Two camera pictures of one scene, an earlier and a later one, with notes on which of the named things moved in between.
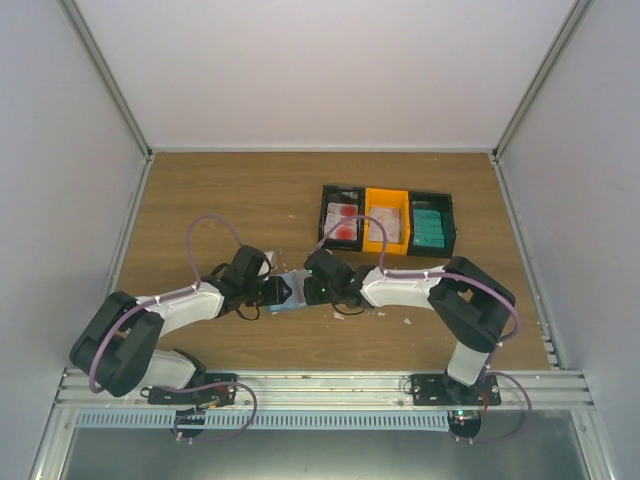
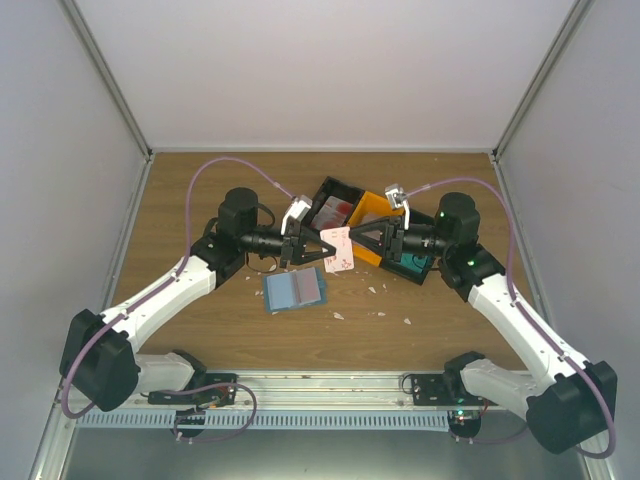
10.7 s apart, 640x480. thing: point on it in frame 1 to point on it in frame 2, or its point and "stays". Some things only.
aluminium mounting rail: (337, 390) stays
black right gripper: (312, 297) to (393, 248)
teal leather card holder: (296, 283) stays
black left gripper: (275, 295) to (296, 242)
